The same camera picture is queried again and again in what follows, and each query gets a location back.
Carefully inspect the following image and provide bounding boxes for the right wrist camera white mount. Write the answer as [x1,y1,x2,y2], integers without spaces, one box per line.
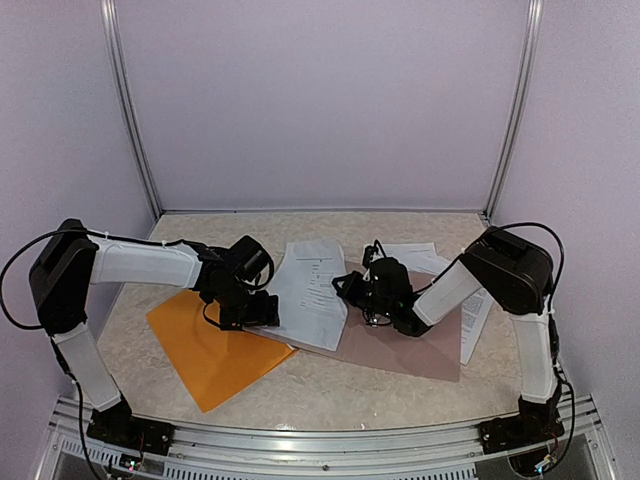
[361,240,386,270]

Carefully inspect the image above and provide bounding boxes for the white printed sheet back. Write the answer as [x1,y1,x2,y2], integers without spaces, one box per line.
[382,243,437,268]

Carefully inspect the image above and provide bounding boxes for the right aluminium frame post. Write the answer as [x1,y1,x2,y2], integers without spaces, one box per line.
[482,0,544,224]

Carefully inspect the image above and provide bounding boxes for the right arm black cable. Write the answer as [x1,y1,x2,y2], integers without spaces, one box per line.
[499,221,567,311]

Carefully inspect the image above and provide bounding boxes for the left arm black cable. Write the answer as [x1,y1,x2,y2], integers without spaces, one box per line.
[0,229,181,331]

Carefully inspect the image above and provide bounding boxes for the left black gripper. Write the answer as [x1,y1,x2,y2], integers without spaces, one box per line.
[211,281,280,331]

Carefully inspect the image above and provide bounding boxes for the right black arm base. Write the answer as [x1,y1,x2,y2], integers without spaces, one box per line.
[477,385,565,454]

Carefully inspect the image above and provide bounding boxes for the aluminium frame post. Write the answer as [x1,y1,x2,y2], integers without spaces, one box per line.
[100,0,164,220]
[482,0,544,224]

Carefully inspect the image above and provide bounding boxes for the metal folder clip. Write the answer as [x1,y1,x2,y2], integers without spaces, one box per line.
[363,310,392,328]

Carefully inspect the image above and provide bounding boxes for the orange folder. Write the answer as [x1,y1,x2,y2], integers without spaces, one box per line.
[147,291,295,413]

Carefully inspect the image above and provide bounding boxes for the pink-brown file folder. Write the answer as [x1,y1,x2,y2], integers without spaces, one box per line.
[249,259,461,384]

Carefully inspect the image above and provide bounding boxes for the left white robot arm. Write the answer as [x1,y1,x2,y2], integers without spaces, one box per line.
[29,218,280,445]

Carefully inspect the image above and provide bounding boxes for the left aluminium frame post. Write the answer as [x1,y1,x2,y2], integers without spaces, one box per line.
[100,0,164,220]

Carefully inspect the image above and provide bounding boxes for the white printed sheet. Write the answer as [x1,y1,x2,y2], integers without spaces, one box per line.
[382,243,437,268]
[252,238,348,352]
[405,253,451,276]

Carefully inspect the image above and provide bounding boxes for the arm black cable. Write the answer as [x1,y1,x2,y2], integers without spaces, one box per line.
[0,229,181,331]
[499,221,567,311]

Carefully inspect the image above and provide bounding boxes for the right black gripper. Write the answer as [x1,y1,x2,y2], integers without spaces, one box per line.
[331,271,394,319]

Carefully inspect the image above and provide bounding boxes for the white printed sheet dense text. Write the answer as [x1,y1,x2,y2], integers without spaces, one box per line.
[460,289,493,365]

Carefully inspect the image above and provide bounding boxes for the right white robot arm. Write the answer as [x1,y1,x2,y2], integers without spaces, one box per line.
[332,224,562,444]

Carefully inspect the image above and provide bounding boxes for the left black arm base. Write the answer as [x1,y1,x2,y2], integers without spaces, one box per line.
[87,394,175,456]

